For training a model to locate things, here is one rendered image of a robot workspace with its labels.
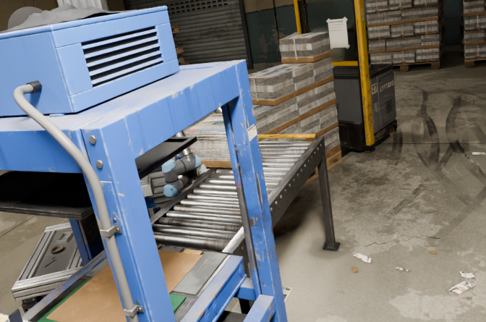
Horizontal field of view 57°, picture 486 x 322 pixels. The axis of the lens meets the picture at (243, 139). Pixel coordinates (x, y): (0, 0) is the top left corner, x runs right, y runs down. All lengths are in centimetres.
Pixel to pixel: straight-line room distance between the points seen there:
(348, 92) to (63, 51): 397
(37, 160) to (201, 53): 1055
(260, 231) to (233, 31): 962
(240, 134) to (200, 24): 1001
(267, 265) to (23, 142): 94
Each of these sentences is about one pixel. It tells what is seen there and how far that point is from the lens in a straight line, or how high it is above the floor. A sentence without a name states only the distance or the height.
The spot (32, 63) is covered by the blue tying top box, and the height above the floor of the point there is 167.
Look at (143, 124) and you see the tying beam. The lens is 100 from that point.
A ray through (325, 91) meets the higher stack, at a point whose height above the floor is 76.
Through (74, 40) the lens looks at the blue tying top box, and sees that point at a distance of 112.
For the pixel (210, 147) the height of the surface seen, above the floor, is 93.
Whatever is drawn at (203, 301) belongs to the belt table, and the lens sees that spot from 161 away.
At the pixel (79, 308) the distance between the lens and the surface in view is 177.
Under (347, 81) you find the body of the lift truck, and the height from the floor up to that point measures 72.
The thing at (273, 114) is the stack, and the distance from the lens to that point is 372.
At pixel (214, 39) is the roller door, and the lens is 1128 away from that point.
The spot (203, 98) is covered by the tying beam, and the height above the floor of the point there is 150.
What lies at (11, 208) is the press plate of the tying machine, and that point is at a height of 131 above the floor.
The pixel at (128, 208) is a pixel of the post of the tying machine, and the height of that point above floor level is 137.
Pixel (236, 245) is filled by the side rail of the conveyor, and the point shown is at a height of 80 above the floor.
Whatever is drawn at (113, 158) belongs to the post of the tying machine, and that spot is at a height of 148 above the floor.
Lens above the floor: 174
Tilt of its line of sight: 18 degrees down
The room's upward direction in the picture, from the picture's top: 10 degrees counter-clockwise
